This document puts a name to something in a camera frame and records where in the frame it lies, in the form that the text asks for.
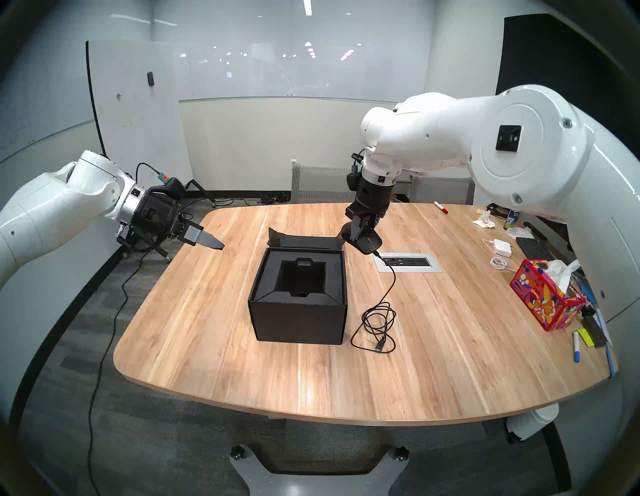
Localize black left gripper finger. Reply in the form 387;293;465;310
177;222;225;251

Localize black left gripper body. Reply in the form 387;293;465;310
131;191;195;251

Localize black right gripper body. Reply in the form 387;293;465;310
344;177;396;224

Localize black wired computer mouse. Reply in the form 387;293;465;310
341;223;398;355

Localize black cardboard box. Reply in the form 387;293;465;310
247;227;348;346

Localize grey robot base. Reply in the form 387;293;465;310
229;442;411;496

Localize colourful floral tissue box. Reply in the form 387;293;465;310
510;255;591;332

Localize grey ribbed mesh chair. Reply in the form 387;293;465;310
291;163;360;204

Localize silver table power outlet panel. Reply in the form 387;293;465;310
371;252;443;274

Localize white freestanding whiteboard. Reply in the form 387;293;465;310
86;40;218;261

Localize black keyboard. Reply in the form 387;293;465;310
515;236;556;263

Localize glass whiteboard with blue writing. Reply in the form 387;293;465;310
0;0;96;166

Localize black video conference bar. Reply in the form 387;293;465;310
529;212;573;251

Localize black flat eraser block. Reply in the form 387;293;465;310
580;312;608;348

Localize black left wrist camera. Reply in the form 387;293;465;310
150;177;188;202

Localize black floor cables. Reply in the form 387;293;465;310
180;192;292;223

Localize white power adapter with cable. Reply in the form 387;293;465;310
482;238;518;273

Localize wall-mounted glass whiteboard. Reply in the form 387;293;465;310
150;0;436;106

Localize black hanging cable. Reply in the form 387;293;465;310
87;250;151;496

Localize large black wall screen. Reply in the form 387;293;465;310
495;13;640;166

